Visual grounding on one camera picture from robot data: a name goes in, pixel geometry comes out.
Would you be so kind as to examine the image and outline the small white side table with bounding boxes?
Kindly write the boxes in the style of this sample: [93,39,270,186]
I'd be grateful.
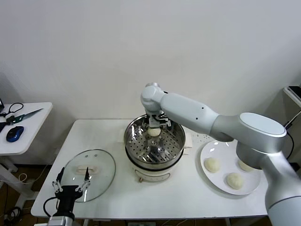
[0,102,54,210]

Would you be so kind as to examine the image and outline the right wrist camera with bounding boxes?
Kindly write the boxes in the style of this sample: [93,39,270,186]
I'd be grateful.
[159,117,172,128]

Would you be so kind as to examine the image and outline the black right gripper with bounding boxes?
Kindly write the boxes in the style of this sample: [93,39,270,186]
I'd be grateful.
[148,122,163,132]

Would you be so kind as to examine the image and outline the black floor cable bundle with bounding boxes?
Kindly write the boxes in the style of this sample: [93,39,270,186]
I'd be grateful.
[0,206,23,223]

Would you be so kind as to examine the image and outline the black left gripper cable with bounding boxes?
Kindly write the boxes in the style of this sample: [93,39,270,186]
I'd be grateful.
[43,197,59,218]

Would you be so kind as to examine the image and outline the white electric cooker pot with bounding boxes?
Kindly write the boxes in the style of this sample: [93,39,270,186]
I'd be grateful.
[117,129,193,184]

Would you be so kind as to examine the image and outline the large white plate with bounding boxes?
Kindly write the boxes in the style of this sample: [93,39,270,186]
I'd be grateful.
[200,140,261,195]

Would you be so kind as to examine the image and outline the perforated stainless steamer basket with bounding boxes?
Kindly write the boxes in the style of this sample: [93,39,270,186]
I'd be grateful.
[124,113,186,165]

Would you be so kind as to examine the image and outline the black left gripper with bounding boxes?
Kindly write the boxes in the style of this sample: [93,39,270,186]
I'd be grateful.
[52,167,92,217]

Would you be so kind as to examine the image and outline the black cable with adapter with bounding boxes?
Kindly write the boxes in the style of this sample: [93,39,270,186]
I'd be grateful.
[283,109,301,165]

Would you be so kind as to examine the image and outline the thin black cable loop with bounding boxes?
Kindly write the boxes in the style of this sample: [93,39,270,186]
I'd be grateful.
[0,103,24,118]

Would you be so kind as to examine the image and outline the blue computer mouse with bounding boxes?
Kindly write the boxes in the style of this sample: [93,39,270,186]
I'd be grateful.
[6,126,25,143]

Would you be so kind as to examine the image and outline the glass lid with white handle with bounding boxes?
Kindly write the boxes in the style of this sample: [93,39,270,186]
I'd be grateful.
[60,149,116,203]

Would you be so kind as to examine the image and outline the white floor cable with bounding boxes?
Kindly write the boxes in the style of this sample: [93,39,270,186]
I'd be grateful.
[18,164,51,186]

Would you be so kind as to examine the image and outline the white steamed baozi bun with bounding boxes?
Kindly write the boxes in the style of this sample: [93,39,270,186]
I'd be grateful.
[226,172,244,190]
[204,158,221,173]
[147,126,161,138]
[238,160,254,172]

